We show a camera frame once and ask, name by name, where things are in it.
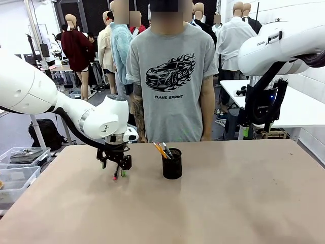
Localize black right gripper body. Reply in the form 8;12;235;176
237;78;289;128

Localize person's left forearm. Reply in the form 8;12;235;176
200;75;214;134

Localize pens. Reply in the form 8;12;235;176
152;141;169;160

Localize black mesh pen holder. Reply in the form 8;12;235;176
161;148;183;180

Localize mannequin in dark coat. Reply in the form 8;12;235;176
192;2;218;48

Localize person's tattooed right forearm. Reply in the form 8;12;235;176
132;83;147;137

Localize clear plastic bin with tray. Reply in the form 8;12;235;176
0;146;52;167

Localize mannequin in beige shirt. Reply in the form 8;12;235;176
97;11;118;95

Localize mannequin in white shirt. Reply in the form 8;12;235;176
217;1;257;72

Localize mannequin in maroon dress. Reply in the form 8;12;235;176
60;13;95;102

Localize mannequin in black jacket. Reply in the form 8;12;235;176
242;2;263;36

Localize white side table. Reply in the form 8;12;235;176
219;79;325;143

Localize mannequin in red top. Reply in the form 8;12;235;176
128;11;147;36

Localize clear plastic storage bin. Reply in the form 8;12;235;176
0;164;42;204

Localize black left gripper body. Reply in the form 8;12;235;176
95;142;133;170

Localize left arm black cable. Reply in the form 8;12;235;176
53;107;109;150

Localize person in grey car t-shirt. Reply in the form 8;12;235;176
125;0;219;143

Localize yellow pencil with pink eraser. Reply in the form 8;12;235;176
157;142;170;159

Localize black backpack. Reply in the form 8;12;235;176
28;118;69;151

